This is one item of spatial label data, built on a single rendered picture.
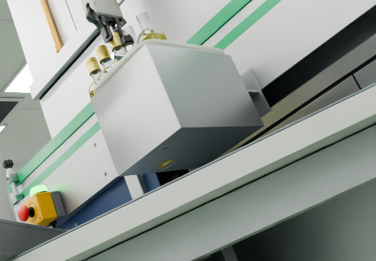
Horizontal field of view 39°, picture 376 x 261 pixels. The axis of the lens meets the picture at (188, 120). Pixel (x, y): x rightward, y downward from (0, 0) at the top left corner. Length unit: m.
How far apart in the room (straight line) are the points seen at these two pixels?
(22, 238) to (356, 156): 0.47
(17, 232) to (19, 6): 1.49
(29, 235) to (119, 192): 0.44
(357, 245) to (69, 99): 1.09
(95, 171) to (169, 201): 0.59
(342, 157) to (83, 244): 0.35
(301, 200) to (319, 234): 0.55
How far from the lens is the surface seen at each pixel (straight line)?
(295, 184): 0.70
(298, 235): 1.27
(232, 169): 0.67
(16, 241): 0.79
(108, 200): 1.26
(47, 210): 1.34
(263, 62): 1.04
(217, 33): 1.15
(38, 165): 1.49
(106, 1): 1.49
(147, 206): 0.69
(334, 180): 0.69
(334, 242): 1.23
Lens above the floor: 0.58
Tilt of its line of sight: 20 degrees up
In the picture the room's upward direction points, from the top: 23 degrees counter-clockwise
